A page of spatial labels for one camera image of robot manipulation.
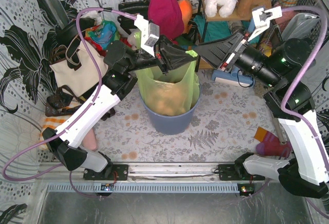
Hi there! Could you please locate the green trash bag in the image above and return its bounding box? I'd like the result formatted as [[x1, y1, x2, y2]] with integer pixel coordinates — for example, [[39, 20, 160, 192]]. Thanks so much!
[[135, 35, 200, 116]]

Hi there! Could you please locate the blue trash bin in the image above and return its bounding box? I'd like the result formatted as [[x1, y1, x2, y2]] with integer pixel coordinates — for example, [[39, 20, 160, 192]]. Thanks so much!
[[142, 86, 202, 135]]

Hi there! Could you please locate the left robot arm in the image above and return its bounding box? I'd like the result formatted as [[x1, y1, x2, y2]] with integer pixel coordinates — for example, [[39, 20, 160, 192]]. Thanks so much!
[[43, 35, 197, 180]]

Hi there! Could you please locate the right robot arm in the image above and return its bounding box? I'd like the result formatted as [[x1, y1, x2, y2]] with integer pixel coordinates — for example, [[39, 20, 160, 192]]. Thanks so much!
[[195, 33, 328, 198]]

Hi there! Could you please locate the magenta cloth bag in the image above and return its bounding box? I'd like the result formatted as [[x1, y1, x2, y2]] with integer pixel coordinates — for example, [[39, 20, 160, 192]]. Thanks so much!
[[148, 0, 184, 40]]

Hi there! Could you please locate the cream canvas tote bag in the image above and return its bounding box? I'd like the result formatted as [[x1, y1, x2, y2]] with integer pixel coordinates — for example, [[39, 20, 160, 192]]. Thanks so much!
[[50, 43, 99, 96]]

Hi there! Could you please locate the teal cloth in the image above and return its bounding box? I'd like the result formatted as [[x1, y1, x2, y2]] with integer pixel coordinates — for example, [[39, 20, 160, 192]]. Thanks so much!
[[193, 15, 250, 43]]

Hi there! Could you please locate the cream plush sheep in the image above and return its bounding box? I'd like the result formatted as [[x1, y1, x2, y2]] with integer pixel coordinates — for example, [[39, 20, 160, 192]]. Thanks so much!
[[127, 29, 141, 48]]

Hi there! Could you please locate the grey patterned sneaker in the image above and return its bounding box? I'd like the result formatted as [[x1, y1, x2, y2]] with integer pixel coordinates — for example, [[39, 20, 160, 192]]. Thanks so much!
[[227, 21, 244, 34]]

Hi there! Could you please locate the wooden shelf rack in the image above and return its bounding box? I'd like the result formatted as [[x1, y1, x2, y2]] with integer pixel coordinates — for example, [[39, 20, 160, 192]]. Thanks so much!
[[197, 0, 275, 70]]

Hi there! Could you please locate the orange plush toy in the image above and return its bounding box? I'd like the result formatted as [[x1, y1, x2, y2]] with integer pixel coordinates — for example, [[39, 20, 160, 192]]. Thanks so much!
[[178, 0, 193, 34]]

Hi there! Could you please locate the black leather handbag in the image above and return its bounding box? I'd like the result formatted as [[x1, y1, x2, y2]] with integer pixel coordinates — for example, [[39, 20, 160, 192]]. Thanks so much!
[[117, 0, 150, 34]]

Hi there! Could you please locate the crumpled brown paper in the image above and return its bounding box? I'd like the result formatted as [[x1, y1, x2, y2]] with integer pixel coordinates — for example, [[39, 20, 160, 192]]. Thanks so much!
[[145, 85, 192, 116]]

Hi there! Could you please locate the yellow plush duck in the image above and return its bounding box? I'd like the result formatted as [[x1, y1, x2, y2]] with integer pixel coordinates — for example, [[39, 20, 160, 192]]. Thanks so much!
[[260, 41, 272, 57]]

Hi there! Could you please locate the silver foil pouch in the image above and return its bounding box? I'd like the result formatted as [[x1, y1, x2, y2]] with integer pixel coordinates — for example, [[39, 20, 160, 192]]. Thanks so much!
[[281, 12, 321, 41]]

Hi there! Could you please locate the black hat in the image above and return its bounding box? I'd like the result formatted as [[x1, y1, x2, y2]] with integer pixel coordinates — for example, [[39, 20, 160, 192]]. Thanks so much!
[[56, 18, 95, 46]]

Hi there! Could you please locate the orange checkered towel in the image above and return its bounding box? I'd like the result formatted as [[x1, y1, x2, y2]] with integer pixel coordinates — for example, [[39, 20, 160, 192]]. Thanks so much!
[[39, 100, 80, 142]]

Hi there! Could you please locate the blue handled mop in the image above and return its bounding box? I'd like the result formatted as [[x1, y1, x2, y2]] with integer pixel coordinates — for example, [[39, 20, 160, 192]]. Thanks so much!
[[212, 18, 257, 88]]

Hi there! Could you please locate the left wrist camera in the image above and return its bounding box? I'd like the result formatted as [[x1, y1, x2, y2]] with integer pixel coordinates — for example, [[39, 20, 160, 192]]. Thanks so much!
[[134, 14, 160, 57]]

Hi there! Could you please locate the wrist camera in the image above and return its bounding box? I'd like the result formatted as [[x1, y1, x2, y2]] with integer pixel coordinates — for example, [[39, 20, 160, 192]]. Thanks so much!
[[247, 6, 282, 42], [134, 14, 160, 57]]

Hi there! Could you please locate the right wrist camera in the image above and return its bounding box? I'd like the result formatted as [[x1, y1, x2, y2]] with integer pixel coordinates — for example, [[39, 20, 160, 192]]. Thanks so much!
[[247, 6, 282, 42]]

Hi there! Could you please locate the black wire basket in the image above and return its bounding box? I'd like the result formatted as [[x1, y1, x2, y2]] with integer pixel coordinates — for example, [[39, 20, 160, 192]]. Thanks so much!
[[269, 0, 321, 48]]

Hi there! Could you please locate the brown patterned strap bag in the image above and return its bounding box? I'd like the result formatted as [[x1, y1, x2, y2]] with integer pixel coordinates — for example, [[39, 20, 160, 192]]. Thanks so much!
[[45, 85, 85, 117]]

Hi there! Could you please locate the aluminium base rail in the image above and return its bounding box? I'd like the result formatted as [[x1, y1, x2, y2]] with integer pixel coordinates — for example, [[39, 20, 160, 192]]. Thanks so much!
[[37, 162, 275, 195]]

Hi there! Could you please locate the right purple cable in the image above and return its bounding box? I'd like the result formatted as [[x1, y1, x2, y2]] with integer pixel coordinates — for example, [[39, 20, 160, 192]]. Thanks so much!
[[280, 5, 329, 218]]

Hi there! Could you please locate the purple cable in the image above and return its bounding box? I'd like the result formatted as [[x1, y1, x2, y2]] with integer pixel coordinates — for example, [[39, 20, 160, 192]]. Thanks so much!
[[2, 7, 138, 199], [280, 5, 329, 218]]

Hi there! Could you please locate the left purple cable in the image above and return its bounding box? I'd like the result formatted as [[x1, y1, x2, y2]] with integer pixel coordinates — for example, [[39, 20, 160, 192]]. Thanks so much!
[[2, 7, 138, 199]]

